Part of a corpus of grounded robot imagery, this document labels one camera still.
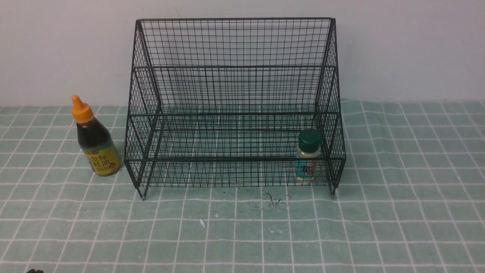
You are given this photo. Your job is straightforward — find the green-capped white pepper bottle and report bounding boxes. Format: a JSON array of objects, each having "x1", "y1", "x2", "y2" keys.
[{"x1": 293, "y1": 129, "x2": 322, "y2": 181}]

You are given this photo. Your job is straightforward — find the orange-capped oyster sauce bottle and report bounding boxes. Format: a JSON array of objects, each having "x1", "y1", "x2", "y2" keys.
[{"x1": 71, "y1": 95, "x2": 121, "y2": 176}]

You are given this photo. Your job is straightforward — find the green checked tablecloth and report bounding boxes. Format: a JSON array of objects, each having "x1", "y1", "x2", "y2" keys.
[{"x1": 0, "y1": 100, "x2": 484, "y2": 273}]

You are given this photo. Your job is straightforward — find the black wire mesh shelf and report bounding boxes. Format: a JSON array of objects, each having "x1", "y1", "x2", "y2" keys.
[{"x1": 124, "y1": 17, "x2": 346, "y2": 199}]

